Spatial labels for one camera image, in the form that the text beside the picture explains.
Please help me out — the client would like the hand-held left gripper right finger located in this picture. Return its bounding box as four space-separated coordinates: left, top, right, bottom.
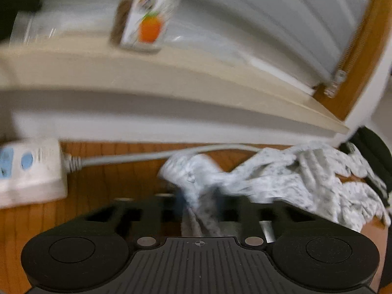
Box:
214 196 317 247

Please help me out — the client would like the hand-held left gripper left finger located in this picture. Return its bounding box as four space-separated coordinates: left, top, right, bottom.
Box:
83 196 185 247

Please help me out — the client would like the white patterned garment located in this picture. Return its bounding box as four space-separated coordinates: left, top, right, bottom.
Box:
157 142 392 237

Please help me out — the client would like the white power strip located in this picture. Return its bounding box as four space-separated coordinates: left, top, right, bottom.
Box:
0 137 69 209

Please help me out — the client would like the beige window sill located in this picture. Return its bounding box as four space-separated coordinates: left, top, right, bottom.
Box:
0 30 350 136

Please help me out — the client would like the glass jar with orange label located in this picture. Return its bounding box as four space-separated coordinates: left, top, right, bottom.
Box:
110 0 182 55

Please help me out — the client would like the grey window blind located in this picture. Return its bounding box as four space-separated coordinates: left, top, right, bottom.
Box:
9 0 377 89

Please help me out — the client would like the white power strip cable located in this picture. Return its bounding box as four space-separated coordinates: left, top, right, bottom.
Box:
62 143 264 172

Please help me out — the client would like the wooden window frame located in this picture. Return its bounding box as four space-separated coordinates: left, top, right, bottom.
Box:
312 0 392 121

